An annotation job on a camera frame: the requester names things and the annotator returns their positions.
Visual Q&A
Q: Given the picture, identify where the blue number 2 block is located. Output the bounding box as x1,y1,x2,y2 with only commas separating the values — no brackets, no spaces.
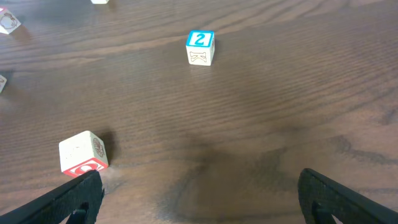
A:
185,30,215,66

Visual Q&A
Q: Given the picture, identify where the white block red side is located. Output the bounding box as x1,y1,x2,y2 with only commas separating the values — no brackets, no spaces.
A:
58,131,109,177

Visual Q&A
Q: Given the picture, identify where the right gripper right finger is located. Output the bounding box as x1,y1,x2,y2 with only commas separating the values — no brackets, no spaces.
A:
298,168,397,224

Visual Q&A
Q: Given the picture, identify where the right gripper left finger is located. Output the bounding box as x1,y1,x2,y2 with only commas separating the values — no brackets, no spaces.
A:
1,170,104,224

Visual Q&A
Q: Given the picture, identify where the blue picture block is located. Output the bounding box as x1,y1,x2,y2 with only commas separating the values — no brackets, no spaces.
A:
0,75,7,93

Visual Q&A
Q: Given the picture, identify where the blue letter P block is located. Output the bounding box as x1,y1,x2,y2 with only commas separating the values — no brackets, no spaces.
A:
90,0,109,4

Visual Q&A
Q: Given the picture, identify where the red letter A block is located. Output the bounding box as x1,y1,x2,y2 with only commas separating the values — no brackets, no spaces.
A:
0,7,21,34

